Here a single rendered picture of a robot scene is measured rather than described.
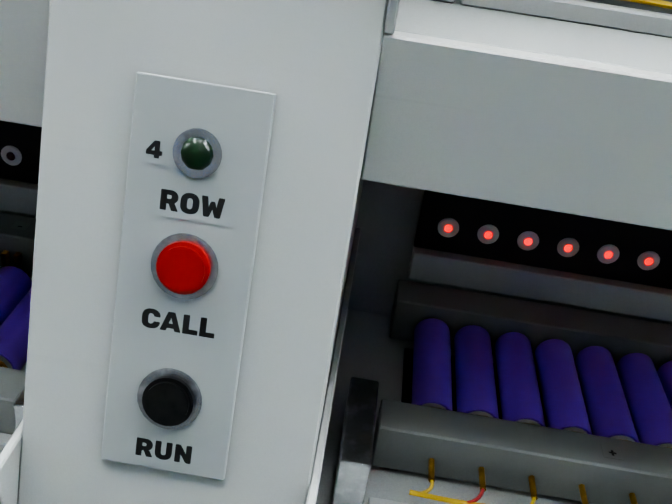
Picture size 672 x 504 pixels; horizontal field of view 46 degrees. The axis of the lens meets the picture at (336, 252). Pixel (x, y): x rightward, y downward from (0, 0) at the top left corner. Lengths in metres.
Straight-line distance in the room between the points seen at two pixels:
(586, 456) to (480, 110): 0.16
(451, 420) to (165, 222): 0.16
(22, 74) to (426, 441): 0.20
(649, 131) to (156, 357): 0.16
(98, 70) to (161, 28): 0.02
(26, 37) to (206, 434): 0.13
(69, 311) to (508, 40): 0.15
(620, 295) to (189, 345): 0.25
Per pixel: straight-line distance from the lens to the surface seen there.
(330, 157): 0.23
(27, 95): 0.26
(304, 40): 0.23
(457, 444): 0.33
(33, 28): 0.25
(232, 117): 0.23
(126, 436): 0.26
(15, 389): 0.34
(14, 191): 0.45
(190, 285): 0.24
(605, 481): 0.35
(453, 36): 0.24
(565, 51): 0.24
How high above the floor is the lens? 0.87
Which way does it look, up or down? 14 degrees down
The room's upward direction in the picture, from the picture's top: 9 degrees clockwise
